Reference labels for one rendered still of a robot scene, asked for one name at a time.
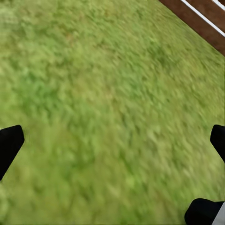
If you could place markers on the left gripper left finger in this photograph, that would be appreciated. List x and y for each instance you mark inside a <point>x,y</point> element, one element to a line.
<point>11,140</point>

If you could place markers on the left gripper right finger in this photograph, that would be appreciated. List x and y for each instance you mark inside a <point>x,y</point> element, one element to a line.
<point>218,140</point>

